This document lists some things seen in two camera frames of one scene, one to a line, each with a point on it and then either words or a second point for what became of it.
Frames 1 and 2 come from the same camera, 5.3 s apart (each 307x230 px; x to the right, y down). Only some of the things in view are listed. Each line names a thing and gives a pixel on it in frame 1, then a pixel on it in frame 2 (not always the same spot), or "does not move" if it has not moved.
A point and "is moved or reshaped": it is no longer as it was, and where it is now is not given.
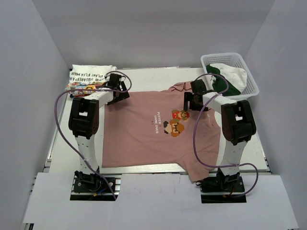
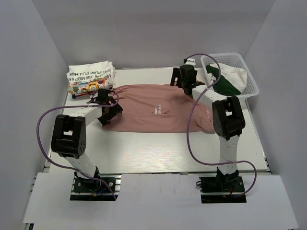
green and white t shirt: (236, 77) does not move
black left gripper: (122, 93) to (111, 113)
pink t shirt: (153, 128) is moved or reshaped
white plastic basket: (234, 59) does not move
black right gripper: (188, 101) to (177, 78)
